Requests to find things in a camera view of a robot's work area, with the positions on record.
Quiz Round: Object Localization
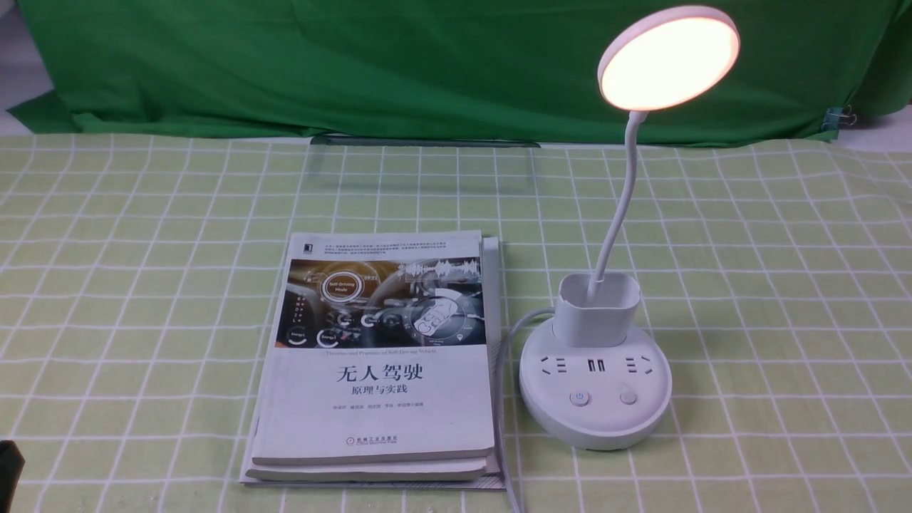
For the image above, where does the white desk lamp with base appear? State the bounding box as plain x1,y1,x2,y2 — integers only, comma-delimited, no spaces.
518,4,740,451

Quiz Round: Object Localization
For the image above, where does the top self-driving textbook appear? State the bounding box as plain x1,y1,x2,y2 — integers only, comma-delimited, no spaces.
252,230,496,467

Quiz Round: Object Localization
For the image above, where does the green backdrop cloth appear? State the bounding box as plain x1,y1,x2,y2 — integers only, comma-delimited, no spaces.
10,1,910,146

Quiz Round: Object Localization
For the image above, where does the green checkered tablecloth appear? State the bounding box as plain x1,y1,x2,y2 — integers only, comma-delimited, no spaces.
1,136,911,512

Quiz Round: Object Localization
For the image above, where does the binder clip on backdrop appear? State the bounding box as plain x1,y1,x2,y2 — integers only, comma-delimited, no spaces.
821,105,858,131

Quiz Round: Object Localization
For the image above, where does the black object at left edge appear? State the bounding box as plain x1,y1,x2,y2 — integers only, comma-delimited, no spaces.
1,440,25,512

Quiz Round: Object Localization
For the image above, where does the white lamp power cable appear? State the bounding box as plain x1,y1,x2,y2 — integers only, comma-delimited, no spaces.
494,308,556,513

